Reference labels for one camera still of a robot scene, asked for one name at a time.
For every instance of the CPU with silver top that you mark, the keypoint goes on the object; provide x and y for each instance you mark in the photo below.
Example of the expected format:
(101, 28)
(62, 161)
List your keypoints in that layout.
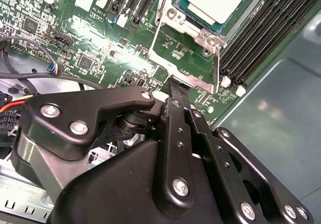
(215, 0)

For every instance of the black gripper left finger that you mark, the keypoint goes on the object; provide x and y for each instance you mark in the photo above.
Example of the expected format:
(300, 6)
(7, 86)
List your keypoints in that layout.
(62, 138)

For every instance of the metal socket cover frame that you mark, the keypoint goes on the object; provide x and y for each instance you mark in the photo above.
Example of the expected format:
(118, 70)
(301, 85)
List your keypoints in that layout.
(198, 83)

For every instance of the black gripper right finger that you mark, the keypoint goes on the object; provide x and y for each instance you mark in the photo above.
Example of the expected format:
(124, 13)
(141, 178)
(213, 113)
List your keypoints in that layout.
(218, 153)

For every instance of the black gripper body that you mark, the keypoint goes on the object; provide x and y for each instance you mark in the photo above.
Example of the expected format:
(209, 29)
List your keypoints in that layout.
(113, 196)

